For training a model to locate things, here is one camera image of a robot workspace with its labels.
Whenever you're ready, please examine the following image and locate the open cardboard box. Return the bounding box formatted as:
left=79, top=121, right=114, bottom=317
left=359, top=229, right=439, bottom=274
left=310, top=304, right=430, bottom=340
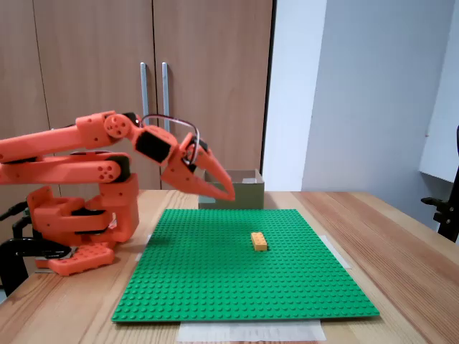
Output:
left=198, top=168, right=265, bottom=210

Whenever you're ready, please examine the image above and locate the yellow lego block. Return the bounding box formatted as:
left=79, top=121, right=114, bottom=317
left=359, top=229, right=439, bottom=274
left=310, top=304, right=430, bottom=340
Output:
left=250, top=231, right=270, bottom=252

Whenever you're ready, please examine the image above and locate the green lego baseplate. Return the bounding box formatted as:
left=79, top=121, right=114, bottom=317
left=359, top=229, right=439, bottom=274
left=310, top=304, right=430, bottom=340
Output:
left=110, top=209, right=380, bottom=324

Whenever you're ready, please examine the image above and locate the translucent masking tape strip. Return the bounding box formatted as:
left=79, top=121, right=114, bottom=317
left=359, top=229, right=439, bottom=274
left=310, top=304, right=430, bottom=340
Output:
left=178, top=320, right=327, bottom=343
left=321, top=234, right=351, bottom=269
left=135, top=234, right=153, bottom=262

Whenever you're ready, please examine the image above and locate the brown wooden cabinet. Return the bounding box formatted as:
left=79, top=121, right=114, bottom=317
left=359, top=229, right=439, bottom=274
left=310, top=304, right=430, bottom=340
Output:
left=0, top=0, right=278, bottom=191

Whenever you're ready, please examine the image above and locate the black table clamp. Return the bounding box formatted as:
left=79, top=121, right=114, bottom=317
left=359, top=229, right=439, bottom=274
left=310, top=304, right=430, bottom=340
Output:
left=0, top=236, right=72, bottom=298

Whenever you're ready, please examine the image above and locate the black stand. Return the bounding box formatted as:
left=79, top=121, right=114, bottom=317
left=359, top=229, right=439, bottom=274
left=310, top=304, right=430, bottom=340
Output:
left=421, top=124, right=459, bottom=244

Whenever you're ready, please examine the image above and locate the thin servo cable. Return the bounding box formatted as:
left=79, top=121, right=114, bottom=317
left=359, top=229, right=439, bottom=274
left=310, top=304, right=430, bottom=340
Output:
left=141, top=114, right=200, bottom=169

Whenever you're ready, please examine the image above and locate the silver cabinet door handle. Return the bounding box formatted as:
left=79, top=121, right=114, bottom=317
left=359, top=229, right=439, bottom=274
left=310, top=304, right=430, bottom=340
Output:
left=161, top=62, right=171, bottom=133
left=140, top=62, right=151, bottom=117

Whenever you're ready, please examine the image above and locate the black cable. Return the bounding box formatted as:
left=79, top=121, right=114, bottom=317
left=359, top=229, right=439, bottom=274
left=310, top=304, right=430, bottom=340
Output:
left=11, top=214, right=35, bottom=240
left=0, top=201, right=29, bottom=221

